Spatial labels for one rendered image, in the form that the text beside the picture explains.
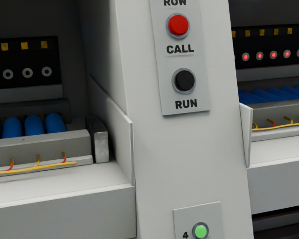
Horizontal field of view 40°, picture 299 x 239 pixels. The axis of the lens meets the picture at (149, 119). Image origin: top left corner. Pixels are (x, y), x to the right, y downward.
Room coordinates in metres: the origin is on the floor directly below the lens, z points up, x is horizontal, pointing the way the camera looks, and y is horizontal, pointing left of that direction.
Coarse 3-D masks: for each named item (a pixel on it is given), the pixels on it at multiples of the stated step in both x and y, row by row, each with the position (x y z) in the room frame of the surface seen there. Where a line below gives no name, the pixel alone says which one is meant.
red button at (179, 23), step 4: (176, 16) 0.32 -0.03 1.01; (180, 16) 0.32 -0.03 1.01; (172, 20) 0.31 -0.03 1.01; (176, 20) 0.32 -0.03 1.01; (180, 20) 0.32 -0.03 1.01; (184, 20) 0.32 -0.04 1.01; (168, 24) 0.32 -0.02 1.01; (172, 24) 0.31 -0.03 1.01; (176, 24) 0.32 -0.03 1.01; (180, 24) 0.32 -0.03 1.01; (184, 24) 0.32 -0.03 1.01; (172, 28) 0.31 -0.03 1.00; (176, 28) 0.32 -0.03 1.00; (180, 28) 0.32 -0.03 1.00; (184, 28) 0.32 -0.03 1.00; (172, 32) 0.32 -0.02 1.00; (176, 32) 0.32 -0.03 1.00; (180, 32) 0.32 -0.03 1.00; (184, 32) 0.32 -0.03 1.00
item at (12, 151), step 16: (0, 144) 0.33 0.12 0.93; (16, 144) 0.33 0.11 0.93; (32, 144) 0.33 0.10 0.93; (48, 144) 0.34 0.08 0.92; (64, 144) 0.34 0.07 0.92; (80, 144) 0.35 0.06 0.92; (0, 160) 0.33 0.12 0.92; (16, 160) 0.33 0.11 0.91; (32, 160) 0.34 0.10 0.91; (48, 160) 0.34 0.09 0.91; (64, 160) 0.33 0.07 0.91
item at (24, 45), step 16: (0, 48) 0.44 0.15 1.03; (16, 48) 0.44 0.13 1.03; (32, 48) 0.45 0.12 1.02; (48, 48) 0.45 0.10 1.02; (0, 64) 0.44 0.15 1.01; (16, 64) 0.45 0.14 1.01; (32, 64) 0.45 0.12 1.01; (48, 64) 0.46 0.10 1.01; (0, 80) 0.45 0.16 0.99; (16, 80) 0.45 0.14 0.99; (32, 80) 0.46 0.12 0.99; (48, 80) 0.46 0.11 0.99
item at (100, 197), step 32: (0, 96) 0.45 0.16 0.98; (32, 96) 0.46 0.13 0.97; (96, 96) 0.42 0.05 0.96; (96, 128) 0.35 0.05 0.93; (128, 128) 0.30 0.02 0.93; (96, 160) 0.35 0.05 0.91; (128, 160) 0.31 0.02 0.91; (0, 192) 0.30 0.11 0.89; (32, 192) 0.30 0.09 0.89; (64, 192) 0.30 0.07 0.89; (96, 192) 0.30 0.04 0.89; (128, 192) 0.31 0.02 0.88; (0, 224) 0.29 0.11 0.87; (32, 224) 0.29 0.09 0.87; (64, 224) 0.30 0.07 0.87; (96, 224) 0.31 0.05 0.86; (128, 224) 0.32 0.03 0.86
